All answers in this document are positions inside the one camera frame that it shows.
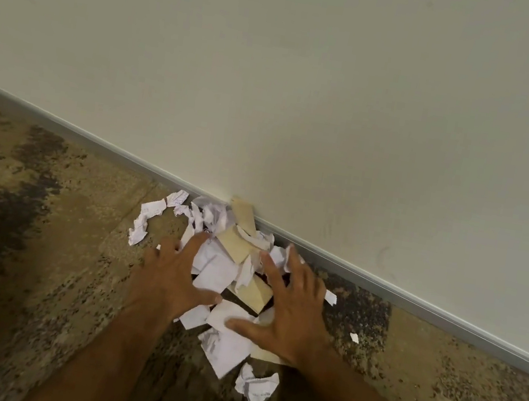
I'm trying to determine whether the person's right hand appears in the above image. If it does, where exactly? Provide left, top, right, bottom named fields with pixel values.
left=219, top=235, right=345, bottom=371

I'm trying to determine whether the person's left hand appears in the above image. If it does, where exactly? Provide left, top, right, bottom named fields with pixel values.
left=123, top=222, right=233, bottom=333

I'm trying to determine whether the person's left forearm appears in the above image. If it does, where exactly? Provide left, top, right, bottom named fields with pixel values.
left=25, top=292, right=177, bottom=401

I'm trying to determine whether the beige cardboard piece dark edge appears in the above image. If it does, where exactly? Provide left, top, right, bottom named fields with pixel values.
left=218, top=270, right=278, bottom=321

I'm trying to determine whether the pile of white paper scraps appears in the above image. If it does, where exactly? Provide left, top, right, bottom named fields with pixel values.
left=148, top=190, right=314, bottom=390

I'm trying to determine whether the flat beige cardboard piece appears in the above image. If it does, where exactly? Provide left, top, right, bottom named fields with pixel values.
left=248, top=342, right=297, bottom=368

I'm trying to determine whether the crumpled white paper ball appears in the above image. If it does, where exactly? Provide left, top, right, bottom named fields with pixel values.
left=232, top=361, right=283, bottom=401

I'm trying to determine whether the square beige cardboard piece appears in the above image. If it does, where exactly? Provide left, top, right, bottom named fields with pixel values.
left=211, top=224, right=265, bottom=270

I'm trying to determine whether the tall beige cardboard piece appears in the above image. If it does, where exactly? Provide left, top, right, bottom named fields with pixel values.
left=226, top=196, right=262, bottom=237

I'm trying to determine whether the grey metal baseboard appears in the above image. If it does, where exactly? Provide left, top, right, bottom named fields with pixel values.
left=0, top=77, right=529, bottom=385

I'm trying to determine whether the long crumpled white paper strip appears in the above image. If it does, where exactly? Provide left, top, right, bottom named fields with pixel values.
left=126, top=194, right=168, bottom=250

